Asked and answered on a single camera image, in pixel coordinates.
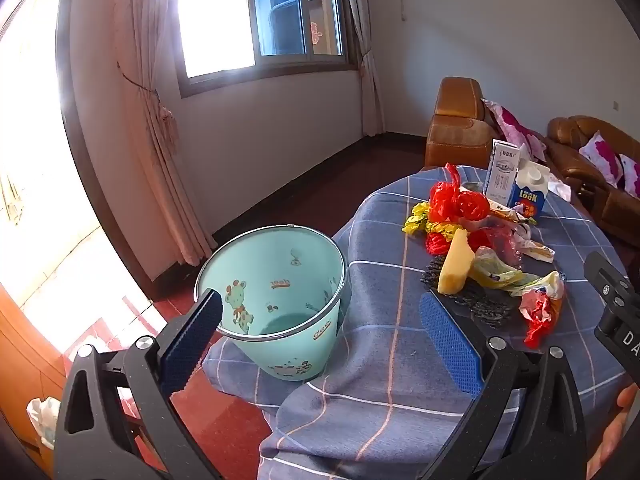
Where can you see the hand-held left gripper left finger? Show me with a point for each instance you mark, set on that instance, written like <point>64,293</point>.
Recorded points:
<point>195,340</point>

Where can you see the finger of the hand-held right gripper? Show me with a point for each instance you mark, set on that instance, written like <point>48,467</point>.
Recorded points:
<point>605,280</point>

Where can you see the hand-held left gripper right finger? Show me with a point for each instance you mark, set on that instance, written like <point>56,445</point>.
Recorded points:
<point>450,345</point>

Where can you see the yellow sponge wedge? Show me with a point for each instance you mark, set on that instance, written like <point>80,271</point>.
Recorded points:
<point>455,270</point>

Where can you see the red yellow snack wrapper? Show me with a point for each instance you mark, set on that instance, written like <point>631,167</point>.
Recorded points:
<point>537,315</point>

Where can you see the yellow green snack wrapper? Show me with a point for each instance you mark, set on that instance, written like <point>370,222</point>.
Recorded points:
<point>495,272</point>

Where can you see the mint green cartoon trash bin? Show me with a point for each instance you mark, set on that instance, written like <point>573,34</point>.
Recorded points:
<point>280,280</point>

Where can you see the pink clear plastic wrap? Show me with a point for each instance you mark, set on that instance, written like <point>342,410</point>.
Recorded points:
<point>505,242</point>

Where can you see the red plastic bag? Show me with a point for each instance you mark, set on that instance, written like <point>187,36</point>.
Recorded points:
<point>465,202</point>

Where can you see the person's right hand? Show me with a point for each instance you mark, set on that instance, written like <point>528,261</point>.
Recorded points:
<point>627,400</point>

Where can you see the blue checked tablecloth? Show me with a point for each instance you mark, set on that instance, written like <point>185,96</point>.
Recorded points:
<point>390,360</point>

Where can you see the white crumpled wrapper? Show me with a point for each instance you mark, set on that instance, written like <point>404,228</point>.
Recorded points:
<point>557,187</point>

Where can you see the pink floral pillow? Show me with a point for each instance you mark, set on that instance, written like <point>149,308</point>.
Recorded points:
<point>631,175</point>
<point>600,155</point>
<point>515,127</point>

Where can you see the blue and white carton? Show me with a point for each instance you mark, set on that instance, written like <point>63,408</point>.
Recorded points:
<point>530,195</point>

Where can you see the brown leather sofa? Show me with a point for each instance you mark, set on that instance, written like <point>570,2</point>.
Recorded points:
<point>575,160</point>

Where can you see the tall white carton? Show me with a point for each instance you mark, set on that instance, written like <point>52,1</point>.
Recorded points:
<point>502,175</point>

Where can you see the white plastic bag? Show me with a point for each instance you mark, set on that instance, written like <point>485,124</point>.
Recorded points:
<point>45,415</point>

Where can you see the wooden door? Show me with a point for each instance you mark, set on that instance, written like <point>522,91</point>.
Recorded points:
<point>25,350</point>

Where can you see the pink tied-back curtain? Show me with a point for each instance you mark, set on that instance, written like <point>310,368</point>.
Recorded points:
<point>165,160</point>

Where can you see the brown leather armchair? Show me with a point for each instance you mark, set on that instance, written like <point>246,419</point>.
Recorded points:
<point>452,125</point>

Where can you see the pale narrow curtain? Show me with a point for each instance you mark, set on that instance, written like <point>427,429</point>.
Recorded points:
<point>367,85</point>

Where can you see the sliding glass window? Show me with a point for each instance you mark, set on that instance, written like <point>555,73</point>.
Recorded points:
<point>280,10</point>

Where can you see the dark wooden door frame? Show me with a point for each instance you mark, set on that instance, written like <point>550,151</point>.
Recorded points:
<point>90,160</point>

